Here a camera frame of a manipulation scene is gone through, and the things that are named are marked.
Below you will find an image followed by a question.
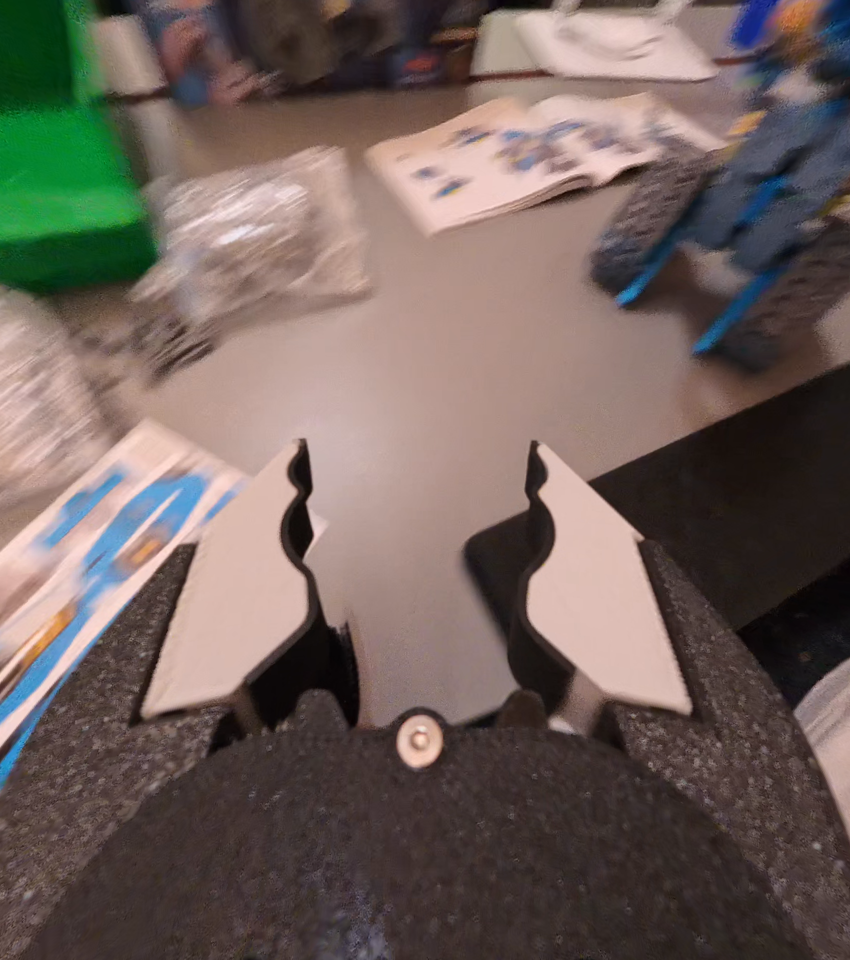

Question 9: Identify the open instruction booklet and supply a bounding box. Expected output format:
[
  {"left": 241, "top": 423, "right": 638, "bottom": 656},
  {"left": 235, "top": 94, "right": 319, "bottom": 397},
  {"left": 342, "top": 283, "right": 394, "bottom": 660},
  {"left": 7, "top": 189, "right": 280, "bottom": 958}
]
[{"left": 363, "top": 92, "right": 728, "bottom": 239}]

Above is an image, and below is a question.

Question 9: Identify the dark blue toy box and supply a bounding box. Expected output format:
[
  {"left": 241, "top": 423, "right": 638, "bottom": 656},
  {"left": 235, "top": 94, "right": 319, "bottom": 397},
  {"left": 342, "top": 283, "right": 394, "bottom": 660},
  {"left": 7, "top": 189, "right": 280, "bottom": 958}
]
[{"left": 125, "top": 0, "right": 486, "bottom": 106}]

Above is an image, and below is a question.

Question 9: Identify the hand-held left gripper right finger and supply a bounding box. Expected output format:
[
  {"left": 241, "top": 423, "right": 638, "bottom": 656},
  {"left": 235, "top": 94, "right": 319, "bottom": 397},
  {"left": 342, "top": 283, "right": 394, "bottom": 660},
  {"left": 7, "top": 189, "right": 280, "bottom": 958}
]
[{"left": 464, "top": 441, "right": 694, "bottom": 734}]

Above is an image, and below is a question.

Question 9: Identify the white desk lamp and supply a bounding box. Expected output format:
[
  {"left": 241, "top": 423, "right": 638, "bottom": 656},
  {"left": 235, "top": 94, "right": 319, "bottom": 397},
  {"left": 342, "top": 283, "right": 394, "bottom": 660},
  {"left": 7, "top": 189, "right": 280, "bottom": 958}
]
[{"left": 470, "top": 0, "right": 720, "bottom": 84}]

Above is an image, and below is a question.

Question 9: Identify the blue toy brick robot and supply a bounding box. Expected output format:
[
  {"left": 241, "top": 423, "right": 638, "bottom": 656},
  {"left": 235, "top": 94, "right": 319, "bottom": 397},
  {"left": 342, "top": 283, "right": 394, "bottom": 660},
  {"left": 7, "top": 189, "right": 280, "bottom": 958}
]
[{"left": 588, "top": 0, "right": 850, "bottom": 374}]

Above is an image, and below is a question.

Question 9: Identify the grey desk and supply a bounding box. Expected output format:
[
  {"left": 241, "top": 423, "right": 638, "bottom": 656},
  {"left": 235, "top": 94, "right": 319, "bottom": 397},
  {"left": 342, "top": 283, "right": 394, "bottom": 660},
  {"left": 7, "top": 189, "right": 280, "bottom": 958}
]
[{"left": 0, "top": 15, "right": 850, "bottom": 826}]

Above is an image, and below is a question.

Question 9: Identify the blue and white sticker sheet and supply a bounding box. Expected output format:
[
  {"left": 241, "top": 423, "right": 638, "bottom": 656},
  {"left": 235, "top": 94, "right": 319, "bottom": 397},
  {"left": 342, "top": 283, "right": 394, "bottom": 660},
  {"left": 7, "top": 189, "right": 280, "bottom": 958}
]
[{"left": 0, "top": 418, "right": 329, "bottom": 820}]

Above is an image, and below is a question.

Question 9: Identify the pile of grey brick connectors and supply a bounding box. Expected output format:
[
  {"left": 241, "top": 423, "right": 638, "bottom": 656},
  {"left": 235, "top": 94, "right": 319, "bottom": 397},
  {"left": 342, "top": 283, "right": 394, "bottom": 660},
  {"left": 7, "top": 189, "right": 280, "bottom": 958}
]
[{"left": 72, "top": 300, "right": 214, "bottom": 378}]

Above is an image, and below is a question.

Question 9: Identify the green plastic bin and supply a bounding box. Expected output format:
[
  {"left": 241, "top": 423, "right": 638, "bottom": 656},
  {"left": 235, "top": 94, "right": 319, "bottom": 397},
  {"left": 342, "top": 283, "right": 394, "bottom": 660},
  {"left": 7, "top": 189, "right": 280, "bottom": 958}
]
[{"left": 0, "top": 0, "right": 158, "bottom": 292}]

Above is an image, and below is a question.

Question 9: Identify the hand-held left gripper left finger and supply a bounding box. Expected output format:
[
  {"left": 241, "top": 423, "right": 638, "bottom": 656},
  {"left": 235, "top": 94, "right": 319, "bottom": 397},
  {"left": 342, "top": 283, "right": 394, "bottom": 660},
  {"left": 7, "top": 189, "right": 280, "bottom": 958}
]
[{"left": 140, "top": 439, "right": 359, "bottom": 730}]

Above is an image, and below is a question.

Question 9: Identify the bubble wrap bag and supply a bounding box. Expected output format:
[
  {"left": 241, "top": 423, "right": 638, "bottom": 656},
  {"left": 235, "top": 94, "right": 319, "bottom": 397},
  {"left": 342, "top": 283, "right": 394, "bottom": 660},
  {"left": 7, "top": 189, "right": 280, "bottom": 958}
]
[
  {"left": 0, "top": 276, "right": 120, "bottom": 513},
  {"left": 131, "top": 144, "right": 375, "bottom": 354}
]

